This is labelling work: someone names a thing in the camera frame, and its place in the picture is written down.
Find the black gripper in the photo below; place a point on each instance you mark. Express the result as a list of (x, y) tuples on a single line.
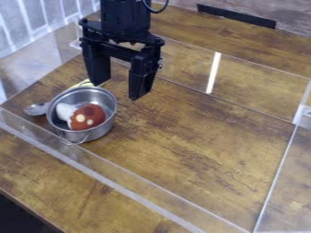
[(138, 47)]

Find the clear acrylic triangle stand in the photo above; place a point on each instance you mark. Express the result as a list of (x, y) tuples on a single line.
[(75, 45)]

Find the red plush mushroom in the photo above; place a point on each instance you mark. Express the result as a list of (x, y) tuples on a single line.
[(80, 118)]

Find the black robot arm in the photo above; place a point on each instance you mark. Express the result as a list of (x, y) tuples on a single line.
[(124, 16)]

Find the silver metal pot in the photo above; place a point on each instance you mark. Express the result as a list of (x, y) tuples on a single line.
[(78, 97)]

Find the clear acrylic barrier panel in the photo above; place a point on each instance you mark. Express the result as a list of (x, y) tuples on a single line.
[(206, 157)]

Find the spoon with green handle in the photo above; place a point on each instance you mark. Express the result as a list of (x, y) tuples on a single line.
[(39, 108)]

